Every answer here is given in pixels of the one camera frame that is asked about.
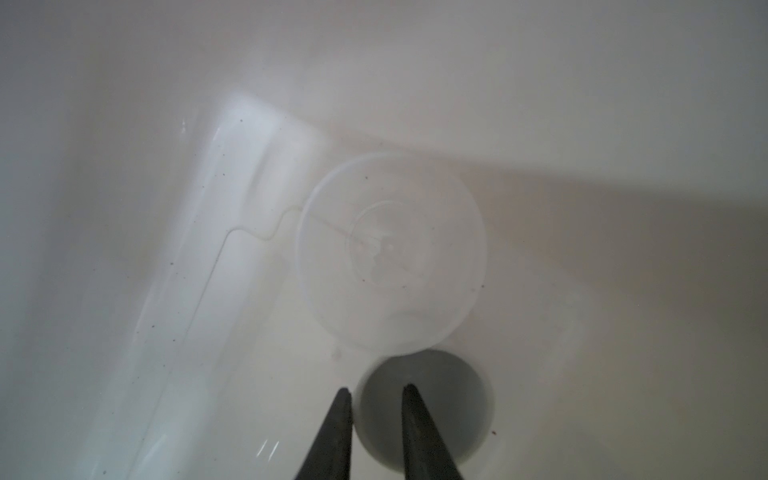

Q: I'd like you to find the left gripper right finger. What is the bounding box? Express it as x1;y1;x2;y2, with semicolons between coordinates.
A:
401;384;462;480

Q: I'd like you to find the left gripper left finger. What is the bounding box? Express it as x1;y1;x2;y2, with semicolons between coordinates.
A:
295;387;353;480

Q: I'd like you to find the small white round dish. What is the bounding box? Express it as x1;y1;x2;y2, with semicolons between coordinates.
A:
353;349;493;473

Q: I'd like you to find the clear glass petri dish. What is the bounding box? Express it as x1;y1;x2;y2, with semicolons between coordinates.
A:
294;152;488;356

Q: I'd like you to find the white plastic storage bin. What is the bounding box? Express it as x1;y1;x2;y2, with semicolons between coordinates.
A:
1;1;767;479

